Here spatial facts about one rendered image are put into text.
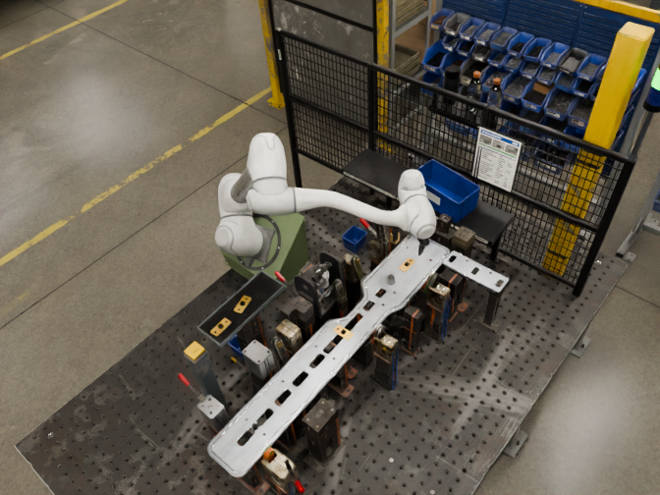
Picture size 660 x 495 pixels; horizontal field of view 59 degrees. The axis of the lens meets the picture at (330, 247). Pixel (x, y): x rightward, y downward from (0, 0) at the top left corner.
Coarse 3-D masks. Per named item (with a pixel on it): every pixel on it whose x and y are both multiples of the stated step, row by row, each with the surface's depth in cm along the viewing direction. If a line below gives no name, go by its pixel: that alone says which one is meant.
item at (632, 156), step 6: (648, 108) 206; (654, 108) 205; (648, 114) 210; (648, 120) 211; (642, 126) 214; (648, 126) 213; (642, 132) 215; (636, 138) 219; (642, 138) 217; (636, 144) 220; (636, 150) 221; (630, 156) 224; (636, 156) 223
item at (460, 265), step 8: (448, 256) 270; (456, 256) 270; (464, 256) 269; (448, 264) 267; (456, 264) 266; (464, 264) 266; (472, 264) 266; (480, 264) 266; (464, 272) 263; (480, 272) 263; (488, 272) 262; (496, 272) 262; (472, 280) 261; (480, 280) 260; (488, 280) 259; (496, 280) 259; (504, 280) 259; (488, 288) 257; (496, 288) 256
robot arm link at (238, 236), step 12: (240, 216) 278; (228, 228) 272; (240, 228) 275; (252, 228) 282; (216, 240) 275; (228, 240) 271; (240, 240) 273; (252, 240) 280; (228, 252) 278; (240, 252) 278; (252, 252) 285
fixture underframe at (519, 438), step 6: (582, 336) 338; (582, 342) 348; (588, 342) 348; (576, 348) 346; (582, 348) 346; (576, 354) 344; (516, 432) 297; (522, 432) 313; (516, 438) 311; (522, 438) 311; (510, 444) 307; (516, 444) 309; (504, 450) 308; (510, 450) 307; (516, 450) 307; (510, 456) 306
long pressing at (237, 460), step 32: (416, 256) 271; (384, 288) 260; (416, 288) 259; (320, 352) 239; (352, 352) 239; (288, 384) 230; (320, 384) 230; (256, 416) 222; (288, 416) 221; (224, 448) 214; (256, 448) 213
